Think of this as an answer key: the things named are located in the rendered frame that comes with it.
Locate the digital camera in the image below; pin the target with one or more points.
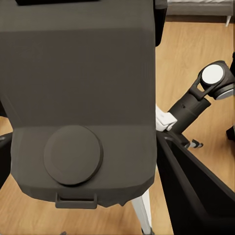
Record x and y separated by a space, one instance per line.
78 85

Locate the camera tripod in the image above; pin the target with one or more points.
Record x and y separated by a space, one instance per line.
141 204

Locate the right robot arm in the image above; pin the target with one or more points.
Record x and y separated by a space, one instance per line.
217 81

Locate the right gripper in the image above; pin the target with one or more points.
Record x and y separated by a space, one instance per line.
184 118

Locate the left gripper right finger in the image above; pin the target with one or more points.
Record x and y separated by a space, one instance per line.
198 202

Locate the bed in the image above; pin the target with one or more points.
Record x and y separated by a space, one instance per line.
202 7

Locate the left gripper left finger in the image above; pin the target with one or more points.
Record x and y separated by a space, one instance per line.
5 157

